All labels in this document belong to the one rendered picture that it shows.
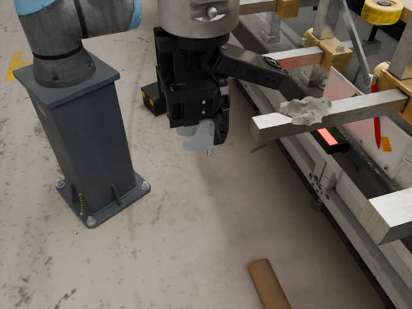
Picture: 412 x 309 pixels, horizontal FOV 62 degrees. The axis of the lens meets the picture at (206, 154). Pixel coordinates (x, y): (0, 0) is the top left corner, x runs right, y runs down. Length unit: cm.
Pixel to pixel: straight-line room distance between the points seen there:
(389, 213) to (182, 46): 26
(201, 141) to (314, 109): 19
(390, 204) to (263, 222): 115
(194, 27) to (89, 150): 97
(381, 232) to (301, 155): 121
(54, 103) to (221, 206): 79
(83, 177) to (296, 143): 90
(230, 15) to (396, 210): 24
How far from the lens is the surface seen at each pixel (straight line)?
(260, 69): 45
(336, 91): 83
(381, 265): 129
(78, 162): 129
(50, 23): 110
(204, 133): 48
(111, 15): 110
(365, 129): 77
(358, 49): 71
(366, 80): 72
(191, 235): 141
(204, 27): 37
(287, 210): 152
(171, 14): 38
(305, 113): 56
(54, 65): 115
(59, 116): 116
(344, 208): 138
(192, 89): 42
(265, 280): 125
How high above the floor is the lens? 120
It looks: 45 degrees down
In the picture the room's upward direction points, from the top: straight up
